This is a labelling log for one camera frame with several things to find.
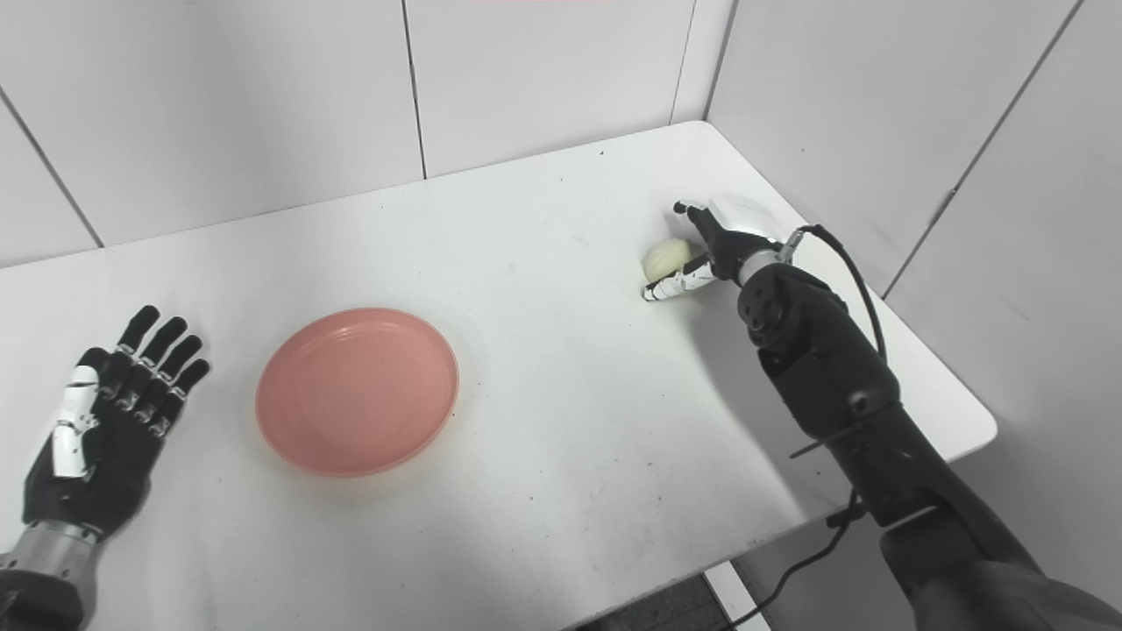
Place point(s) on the pink round plate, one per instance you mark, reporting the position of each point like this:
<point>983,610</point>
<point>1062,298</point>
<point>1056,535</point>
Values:
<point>358,392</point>

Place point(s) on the cream steamed bun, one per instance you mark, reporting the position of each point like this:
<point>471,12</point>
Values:
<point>664,256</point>

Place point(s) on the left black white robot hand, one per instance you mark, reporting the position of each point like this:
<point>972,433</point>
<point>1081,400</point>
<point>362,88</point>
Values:
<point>114,456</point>

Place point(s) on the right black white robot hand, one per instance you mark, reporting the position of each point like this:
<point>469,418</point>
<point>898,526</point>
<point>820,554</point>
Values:
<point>732,241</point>

